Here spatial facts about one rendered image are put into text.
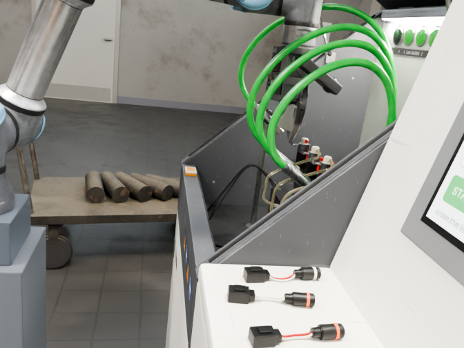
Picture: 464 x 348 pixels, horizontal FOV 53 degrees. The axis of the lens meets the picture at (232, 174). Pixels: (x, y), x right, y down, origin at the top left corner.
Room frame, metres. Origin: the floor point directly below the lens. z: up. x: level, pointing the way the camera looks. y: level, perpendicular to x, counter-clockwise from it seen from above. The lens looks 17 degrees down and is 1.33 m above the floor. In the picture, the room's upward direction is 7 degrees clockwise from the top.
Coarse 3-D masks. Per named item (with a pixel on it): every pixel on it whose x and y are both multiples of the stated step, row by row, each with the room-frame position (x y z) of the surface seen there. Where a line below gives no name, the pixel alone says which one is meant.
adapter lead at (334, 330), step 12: (324, 324) 0.51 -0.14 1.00; (336, 324) 0.51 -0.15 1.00; (252, 336) 0.47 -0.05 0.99; (264, 336) 0.47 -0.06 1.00; (276, 336) 0.48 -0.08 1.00; (288, 336) 0.50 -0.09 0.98; (300, 336) 0.50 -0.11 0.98; (312, 336) 0.50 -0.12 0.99; (324, 336) 0.50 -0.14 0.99; (336, 336) 0.50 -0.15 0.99
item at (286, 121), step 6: (288, 108) 1.03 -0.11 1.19; (294, 108) 1.04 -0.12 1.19; (288, 114) 1.03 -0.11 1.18; (294, 114) 1.03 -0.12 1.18; (282, 120) 1.03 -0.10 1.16; (288, 120) 1.03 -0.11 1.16; (294, 120) 1.03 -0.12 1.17; (282, 126) 1.03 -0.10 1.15; (288, 126) 1.03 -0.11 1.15; (294, 126) 1.03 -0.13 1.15; (294, 132) 1.03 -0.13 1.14
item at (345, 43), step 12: (324, 48) 0.89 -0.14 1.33; (372, 48) 0.90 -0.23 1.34; (300, 60) 0.88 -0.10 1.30; (384, 60) 0.91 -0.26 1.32; (288, 72) 0.88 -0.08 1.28; (276, 84) 0.87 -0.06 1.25; (264, 96) 0.87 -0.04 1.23; (396, 96) 0.92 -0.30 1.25; (264, 108) 0.87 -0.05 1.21; (264, 144) 0.87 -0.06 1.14
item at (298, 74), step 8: (280, 48) 1.03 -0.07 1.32; (296, 48) 1.02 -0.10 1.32; (304, 48) 1.02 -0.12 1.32; (272, 56) 1.06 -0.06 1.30; (288, 56) 1.03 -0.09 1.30; (296, 56) 1.04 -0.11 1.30; (280, 64) 1.05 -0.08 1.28; (288, 64) 1.04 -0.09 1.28; (272, 72) 1.04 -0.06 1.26; (280, 72) 1.03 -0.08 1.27; (296, 72) 1.04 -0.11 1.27; (304, 72) 1.04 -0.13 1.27; (272, 80) 1.02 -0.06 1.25; (288, 80) 1.01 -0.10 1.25; (296, 80) 1.02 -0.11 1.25; (280, 88) 1.02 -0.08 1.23; (288, 88) 1.02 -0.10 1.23; (272, 96) 1.01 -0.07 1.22; (280, 96) 1.01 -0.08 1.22; (296, 96) 1.02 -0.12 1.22
